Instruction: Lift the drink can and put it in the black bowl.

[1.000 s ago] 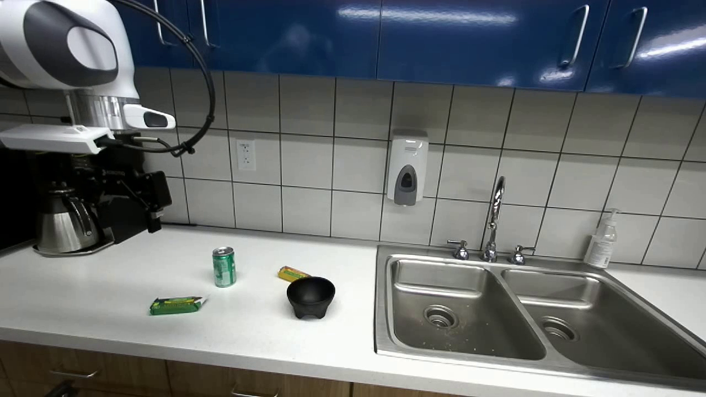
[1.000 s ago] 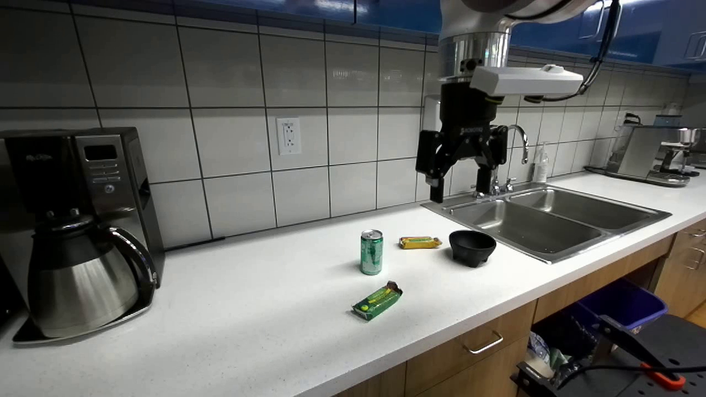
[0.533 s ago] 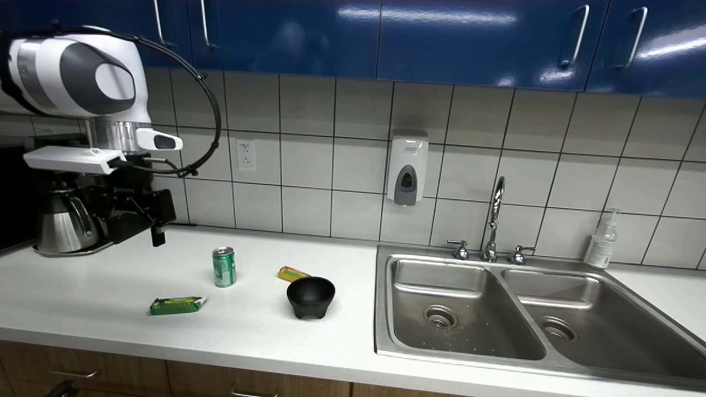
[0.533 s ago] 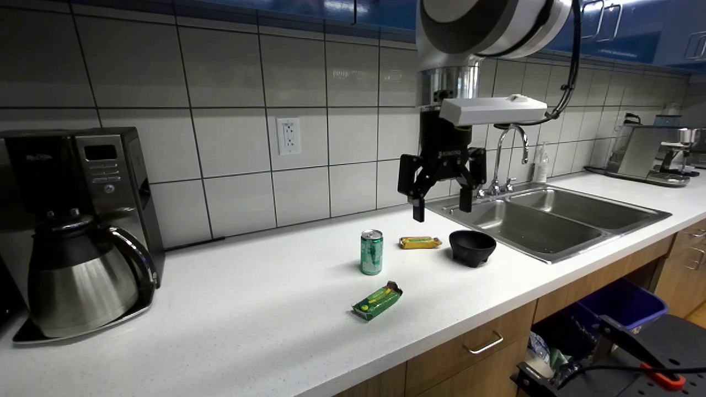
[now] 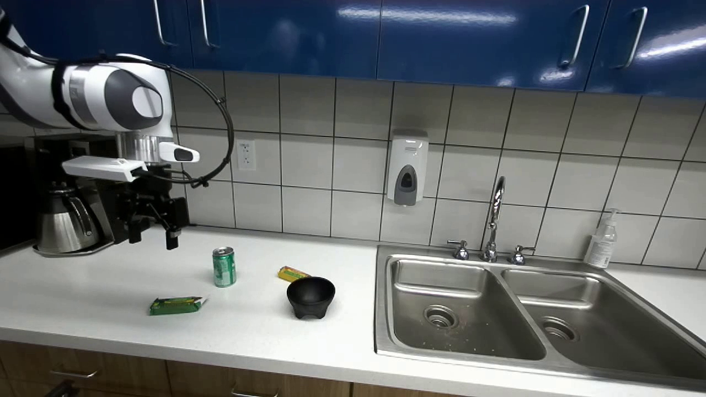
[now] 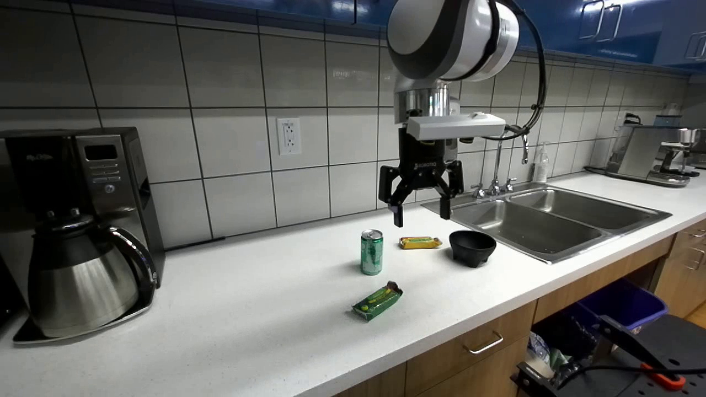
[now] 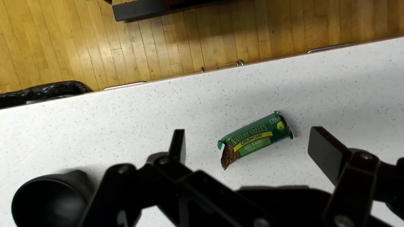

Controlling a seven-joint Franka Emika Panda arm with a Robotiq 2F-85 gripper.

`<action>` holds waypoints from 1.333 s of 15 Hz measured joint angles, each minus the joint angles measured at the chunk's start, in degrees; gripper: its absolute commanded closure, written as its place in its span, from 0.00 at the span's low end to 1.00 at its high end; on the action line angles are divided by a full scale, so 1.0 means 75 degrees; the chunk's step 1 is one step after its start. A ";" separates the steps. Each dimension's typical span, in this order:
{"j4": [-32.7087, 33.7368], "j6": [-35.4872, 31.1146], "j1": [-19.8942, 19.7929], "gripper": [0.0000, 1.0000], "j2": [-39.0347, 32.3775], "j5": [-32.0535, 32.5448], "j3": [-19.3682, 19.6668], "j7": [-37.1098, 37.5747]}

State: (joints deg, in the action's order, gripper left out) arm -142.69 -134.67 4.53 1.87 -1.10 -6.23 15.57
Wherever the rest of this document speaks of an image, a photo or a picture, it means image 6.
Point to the chrome sink faucet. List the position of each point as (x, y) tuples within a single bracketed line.
[(500, 176)]

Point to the wooden base cabinets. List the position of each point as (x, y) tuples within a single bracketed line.
[(515, 344)]

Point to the blue plastic bin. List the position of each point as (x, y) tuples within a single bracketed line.
[(623, 303)]

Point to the blue glossy upper cabinets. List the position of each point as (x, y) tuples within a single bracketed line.
[(411, 19)]

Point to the silver espresso machine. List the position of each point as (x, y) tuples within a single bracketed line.
[(647, 155)]

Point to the black robot cart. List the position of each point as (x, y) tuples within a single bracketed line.
[(662, 354)]

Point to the black bowl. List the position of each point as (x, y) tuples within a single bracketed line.
[(473, 247)]

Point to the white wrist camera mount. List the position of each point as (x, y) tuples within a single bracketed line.
[(455, 127)]

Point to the white wall power outlet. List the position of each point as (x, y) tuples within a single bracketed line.
[(287, 136)]

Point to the small clear soap bottle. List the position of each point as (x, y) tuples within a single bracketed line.
[(541, 167)]

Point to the black drip coffee maker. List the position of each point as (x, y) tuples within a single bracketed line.
[(103, 167)]

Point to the stainless steel coffee carafe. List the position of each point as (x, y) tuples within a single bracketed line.
[(81, 282)]

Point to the green snack pack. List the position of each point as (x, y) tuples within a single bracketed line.
[(379, 300)]

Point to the stainless steel double sink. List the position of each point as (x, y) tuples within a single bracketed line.
[(552, 220)]

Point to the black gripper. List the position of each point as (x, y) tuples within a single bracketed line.
[(424, 158)]

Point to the yellow snack bar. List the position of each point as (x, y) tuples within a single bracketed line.
[(421, 240)]

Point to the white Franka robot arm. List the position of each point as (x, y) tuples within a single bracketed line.
[(449, 35)]

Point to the green drink can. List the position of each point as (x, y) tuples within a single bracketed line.
[(371, 252)]

